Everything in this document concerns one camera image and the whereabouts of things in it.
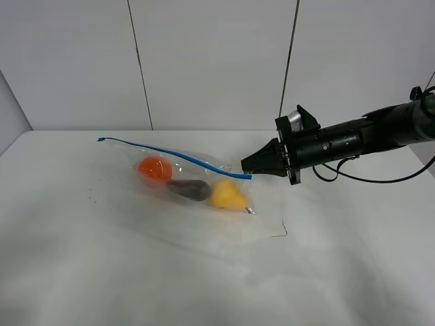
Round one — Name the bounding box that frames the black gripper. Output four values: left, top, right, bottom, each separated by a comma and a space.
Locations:
241, 105, 326, 185

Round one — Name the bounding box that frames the clear blue-zip plastic bag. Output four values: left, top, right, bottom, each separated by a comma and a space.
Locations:
97, 137, 256, 215

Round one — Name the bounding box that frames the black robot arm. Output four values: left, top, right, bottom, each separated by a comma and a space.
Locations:
241, 88, 434, 185

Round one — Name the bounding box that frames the yellow toy pear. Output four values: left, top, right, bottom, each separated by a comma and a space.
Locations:
207, 179, 255, 214

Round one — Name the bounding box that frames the dark purple toy eggplant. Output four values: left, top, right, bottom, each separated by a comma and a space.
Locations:
167, 179, 211, 202

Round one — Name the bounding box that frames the orange toy fruit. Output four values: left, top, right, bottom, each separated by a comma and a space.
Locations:
137, 156, 173, 187

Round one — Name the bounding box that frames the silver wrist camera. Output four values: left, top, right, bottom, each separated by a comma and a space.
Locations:
288, 110, 304, 132

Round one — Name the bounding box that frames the black cable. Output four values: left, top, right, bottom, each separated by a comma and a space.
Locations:
312, 67, 435, 184

